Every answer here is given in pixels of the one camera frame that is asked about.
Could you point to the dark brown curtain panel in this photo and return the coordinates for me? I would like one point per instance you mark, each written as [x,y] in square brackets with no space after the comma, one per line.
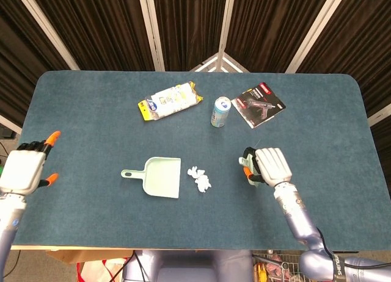
[100,28]
[18,65]
[189,25]
[268,28]
[366,50]

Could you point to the brown cardboard box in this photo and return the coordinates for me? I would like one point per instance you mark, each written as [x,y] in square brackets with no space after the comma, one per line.
[76,256]

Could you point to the silver robot torso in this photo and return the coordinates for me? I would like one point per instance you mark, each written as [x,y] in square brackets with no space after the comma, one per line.
[189,266]

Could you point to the red and white bag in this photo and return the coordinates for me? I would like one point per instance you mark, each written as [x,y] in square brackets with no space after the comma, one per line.
[97,271]

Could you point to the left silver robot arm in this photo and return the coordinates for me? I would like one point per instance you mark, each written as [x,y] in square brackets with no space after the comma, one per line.
[9,221]

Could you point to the white screen frame post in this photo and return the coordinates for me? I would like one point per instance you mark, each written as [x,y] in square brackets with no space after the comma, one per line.
[151,28]
[314,28]
[227,19]
[46,25]

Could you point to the white triangular screen foot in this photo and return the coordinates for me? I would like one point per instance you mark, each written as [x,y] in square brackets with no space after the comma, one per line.
[217,62]

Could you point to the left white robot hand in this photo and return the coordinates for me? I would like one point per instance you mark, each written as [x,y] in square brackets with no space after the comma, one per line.
[21,169]

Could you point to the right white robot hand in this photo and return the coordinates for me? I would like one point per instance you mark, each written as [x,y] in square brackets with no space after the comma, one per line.
[272,166]

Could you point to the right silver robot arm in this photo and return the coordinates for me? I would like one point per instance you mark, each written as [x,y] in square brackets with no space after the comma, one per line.
[296,215]

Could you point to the mint green plastic dustpan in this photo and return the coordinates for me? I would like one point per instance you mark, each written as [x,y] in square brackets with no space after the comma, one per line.
[162,178]

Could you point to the mint green hand brush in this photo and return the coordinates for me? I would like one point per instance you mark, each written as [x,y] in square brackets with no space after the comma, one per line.
[248,160]

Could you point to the light blue drink can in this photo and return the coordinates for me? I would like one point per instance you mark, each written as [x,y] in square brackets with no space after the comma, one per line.
[220,114]

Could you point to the blue felt table cover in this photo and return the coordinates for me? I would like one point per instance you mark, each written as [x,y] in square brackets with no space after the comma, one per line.
[91,202]

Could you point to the white screen base bar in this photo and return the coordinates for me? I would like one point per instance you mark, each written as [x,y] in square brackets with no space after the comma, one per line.
[380,115]
[10,124]

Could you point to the plastic pack of white rolls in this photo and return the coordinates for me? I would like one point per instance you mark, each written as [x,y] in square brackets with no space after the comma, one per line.
[171,102]

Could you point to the glue gun package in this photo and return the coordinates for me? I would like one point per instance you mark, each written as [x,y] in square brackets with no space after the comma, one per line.
[259,106]

